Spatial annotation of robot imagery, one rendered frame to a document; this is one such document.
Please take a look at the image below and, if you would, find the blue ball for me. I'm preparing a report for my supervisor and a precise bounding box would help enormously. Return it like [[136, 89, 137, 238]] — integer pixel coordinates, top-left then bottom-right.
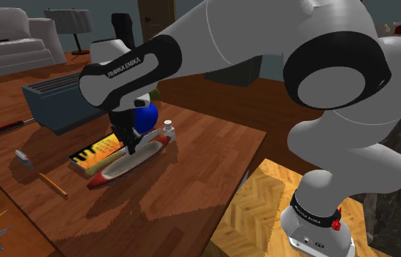
[[134, 102, 159, 134]]

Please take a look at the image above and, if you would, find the yellow and black book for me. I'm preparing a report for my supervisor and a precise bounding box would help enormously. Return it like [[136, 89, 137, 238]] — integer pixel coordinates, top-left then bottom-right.
[[67, 134, 127, 171]]

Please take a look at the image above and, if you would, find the red and white boat dish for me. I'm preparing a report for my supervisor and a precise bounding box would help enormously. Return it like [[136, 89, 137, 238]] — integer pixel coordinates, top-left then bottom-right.
[[85, 134, 172, 191]]

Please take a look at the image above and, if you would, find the blue-grey ribbed box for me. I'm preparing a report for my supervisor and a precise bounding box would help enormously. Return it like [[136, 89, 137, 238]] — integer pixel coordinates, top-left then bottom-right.
[[21, 72, 107, 136]]

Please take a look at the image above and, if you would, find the white rounded appliance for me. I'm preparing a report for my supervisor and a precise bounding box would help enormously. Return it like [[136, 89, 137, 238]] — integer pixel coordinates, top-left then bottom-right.
[[89, 37, 127, 65]]

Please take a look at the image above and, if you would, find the wooden table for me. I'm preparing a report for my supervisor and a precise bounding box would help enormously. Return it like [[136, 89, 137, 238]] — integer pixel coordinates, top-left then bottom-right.
[[0, 52, 268, 257]]

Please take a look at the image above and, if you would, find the orange pencil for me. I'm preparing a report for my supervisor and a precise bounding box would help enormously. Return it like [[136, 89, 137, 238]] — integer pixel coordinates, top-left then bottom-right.
[[37, 172, 69, 198]]

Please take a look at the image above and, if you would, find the small grey and red tool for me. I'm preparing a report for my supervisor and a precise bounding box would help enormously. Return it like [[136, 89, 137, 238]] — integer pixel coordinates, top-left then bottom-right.
[[14, 149, 35, 170]]

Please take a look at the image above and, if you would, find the brown wooden door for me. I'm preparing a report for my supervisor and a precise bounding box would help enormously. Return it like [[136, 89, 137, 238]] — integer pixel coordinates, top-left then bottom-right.
[[137, 0, 177, 44]]

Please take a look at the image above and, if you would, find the table lamp with white shade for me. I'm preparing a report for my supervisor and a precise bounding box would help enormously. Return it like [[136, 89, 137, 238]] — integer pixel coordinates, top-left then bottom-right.
[[42, 8, 94, 56]]

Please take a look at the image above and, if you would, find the red and black pocket knife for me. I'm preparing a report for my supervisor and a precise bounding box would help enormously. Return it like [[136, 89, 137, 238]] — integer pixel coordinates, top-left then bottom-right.
[[0, 118, 36, 138]]

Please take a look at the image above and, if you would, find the dark box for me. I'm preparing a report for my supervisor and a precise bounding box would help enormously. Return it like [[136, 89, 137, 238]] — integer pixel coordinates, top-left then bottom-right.
[[203, 55, 264, 88]]

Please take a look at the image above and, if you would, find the white sofa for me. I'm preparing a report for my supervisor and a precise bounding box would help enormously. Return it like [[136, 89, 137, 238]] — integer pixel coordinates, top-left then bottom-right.
[[0, 7, 67, 82]]

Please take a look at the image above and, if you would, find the dark marbled robot stand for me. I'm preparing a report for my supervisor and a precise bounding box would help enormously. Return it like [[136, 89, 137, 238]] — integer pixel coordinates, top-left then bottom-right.
[[348, 83, 401, 257]]

